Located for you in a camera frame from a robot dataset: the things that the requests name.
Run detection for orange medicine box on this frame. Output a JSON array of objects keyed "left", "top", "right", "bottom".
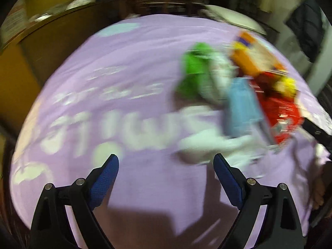
[{"left": 230, "top": 31, "right": 286, "bottom": 78}]

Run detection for red snack wrapper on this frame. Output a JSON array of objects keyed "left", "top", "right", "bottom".
[{"left": 250, "top": 72, "right": 303, "bottom": 146}]

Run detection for right hand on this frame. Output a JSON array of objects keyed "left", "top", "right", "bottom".
[{"left": 311, "top": 169, "right": 325, "bottom": 210}]

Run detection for green snack packet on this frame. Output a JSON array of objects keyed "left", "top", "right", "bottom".
[{"left": 177, "top": 42, "right": 214, "bottom": 100}]

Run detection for yellow mesh pom-pom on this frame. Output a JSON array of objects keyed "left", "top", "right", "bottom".
[{"left": 273, "top": 77, "right": 297, "bottom": 99}]

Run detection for crumpled white tissue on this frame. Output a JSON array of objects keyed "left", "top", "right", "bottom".
[{"left": 178, "top": 129, "right": 267, "bottom": 170}]

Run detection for wooden wall cabinet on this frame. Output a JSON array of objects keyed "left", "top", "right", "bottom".
[{"left": 1, "top": 0, "right": 128, "bottom": 136}]

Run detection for purple printed blanket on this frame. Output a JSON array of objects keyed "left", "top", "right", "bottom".
[{"left": 10, "top": 14, "right": 332, "bottom": 249}]

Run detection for light blue face mask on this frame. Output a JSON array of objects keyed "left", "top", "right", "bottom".
[{"left": 226, "top": 78, "right": 264, "bottom": 138}]

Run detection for dark hanging jacket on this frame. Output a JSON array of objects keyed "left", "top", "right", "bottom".
[{"left": 285, "top": 0, "right": 325, "bottom": 63}]

